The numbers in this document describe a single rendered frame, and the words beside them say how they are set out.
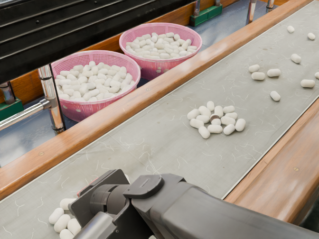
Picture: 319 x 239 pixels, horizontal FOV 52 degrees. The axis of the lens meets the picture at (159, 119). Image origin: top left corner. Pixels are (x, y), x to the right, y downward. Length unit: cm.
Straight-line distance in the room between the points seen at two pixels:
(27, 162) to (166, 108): 35
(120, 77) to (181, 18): 50
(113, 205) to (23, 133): 51
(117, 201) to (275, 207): 30
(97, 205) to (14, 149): 42
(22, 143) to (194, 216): 64
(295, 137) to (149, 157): 32
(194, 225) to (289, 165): 43
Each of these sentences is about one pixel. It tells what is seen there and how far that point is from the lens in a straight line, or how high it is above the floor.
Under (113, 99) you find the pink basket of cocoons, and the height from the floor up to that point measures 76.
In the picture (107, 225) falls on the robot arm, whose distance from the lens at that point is 43.
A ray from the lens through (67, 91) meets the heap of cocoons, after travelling 91.
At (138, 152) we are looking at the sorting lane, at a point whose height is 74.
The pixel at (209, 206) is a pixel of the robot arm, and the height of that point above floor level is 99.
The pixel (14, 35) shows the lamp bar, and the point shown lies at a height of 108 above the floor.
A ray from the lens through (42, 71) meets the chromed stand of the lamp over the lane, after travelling 67.
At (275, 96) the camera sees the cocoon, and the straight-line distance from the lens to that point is 90.
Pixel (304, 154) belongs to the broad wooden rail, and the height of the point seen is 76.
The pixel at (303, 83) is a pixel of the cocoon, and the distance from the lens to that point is 98.
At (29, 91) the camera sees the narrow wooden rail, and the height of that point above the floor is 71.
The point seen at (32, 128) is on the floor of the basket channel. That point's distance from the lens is 93.
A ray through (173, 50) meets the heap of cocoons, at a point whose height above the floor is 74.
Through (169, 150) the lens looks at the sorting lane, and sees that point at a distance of 72.
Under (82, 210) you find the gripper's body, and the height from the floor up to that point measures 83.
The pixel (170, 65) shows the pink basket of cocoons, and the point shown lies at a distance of 100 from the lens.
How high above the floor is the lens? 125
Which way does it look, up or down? 40 degrees down
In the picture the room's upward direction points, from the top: 1 degrees clockwise
